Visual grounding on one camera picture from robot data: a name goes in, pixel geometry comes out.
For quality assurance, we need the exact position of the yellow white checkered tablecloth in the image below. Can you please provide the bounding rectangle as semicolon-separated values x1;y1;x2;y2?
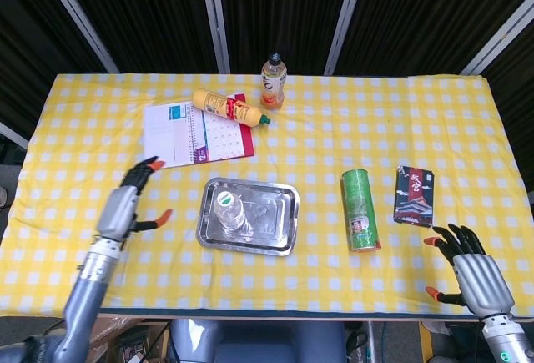
0;73;534;312

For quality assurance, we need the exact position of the spiral desk calendar red cover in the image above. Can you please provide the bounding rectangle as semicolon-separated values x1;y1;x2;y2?
143;92;255;169

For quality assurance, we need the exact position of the green chips can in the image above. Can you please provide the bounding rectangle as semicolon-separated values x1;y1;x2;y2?
340;169;383;253

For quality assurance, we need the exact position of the white partition post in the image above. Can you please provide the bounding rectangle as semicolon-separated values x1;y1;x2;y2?
324;0;370;76
198;0;231;74
35;0;120;74
0;122;30;150
460;0;534;76

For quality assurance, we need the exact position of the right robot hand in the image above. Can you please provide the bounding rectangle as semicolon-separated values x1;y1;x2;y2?
423;224;516;320

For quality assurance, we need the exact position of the yellow squeeze bottle green cap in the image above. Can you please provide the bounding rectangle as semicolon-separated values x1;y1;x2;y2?
191;88;272;127

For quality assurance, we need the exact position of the grey robot torso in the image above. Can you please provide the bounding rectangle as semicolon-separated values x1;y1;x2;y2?
168;319;348;363

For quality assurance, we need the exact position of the transparent water bottle white cap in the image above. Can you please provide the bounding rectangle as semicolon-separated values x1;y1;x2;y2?
212;190;256;241

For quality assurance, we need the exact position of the rectangular metal tray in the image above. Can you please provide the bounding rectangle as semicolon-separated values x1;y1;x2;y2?
195;177;301;258

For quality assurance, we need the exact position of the orange drink bottle black cap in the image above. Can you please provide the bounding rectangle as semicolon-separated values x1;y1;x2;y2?
260;52;289;110

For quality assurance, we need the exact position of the brown cardboard box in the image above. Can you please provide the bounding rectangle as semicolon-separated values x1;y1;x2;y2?
89;316;170;363

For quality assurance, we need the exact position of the dark blue printed box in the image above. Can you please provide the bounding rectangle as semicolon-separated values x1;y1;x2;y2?
393;165;436;227

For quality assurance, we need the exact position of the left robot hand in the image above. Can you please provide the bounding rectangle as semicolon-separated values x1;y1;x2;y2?
96;156;174;242

